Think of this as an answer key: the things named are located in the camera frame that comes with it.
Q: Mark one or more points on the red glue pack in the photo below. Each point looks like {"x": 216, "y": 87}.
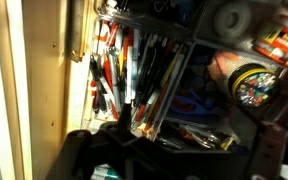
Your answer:
{"x": 284, "y": 40}

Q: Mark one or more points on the grey tape roll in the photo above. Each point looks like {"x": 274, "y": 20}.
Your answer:
{"x": 232, "y": 20}

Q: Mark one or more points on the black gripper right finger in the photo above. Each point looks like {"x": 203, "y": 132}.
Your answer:
{"x": 269, "y": 150}

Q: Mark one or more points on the round tin of coloured pins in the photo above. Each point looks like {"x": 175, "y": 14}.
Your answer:
{"x": 254, "y": 86}

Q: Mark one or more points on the light wooden drawer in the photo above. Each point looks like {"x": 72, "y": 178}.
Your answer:
{"x": 47, "y": 83}

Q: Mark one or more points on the yellow pencil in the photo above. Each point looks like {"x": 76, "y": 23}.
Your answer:
{"x": 172, "y": 65}

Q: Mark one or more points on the red pen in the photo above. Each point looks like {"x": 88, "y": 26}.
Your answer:
{"x": 108, "y": 71}

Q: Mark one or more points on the orange pen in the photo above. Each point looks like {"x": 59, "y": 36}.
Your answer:
{"x": 127, "y": 41}

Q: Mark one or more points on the black pen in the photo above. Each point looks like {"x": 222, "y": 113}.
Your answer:
{"x": 150, "y": 66}

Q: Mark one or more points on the white pen with blue cap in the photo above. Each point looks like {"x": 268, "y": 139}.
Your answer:
{"x": 129, "y": 80}

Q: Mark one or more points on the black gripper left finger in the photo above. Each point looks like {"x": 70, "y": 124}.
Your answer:
{"x": 90, "y": 153}

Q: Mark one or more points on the green white paper packet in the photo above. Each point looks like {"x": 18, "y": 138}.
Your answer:
{"x": 104, "y": 173}

